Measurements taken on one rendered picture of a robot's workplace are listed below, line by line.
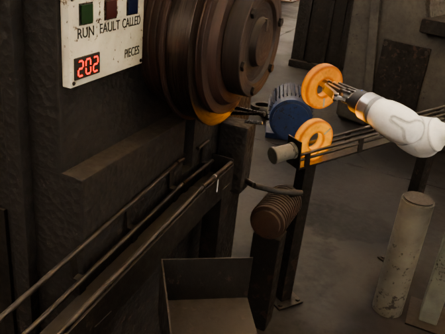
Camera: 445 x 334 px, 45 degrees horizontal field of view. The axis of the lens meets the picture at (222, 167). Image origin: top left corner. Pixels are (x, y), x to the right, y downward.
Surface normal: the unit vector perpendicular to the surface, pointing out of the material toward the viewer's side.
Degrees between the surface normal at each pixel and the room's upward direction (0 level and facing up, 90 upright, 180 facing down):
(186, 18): 73
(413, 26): 90
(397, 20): 90
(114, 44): 90
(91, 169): 0
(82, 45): 90
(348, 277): 0
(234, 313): 5
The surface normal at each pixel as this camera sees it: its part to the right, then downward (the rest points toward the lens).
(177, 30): -0.40, 0.19
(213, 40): 0.04, 0.33
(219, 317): 0.11, -0.86
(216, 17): 0.10, 0.08
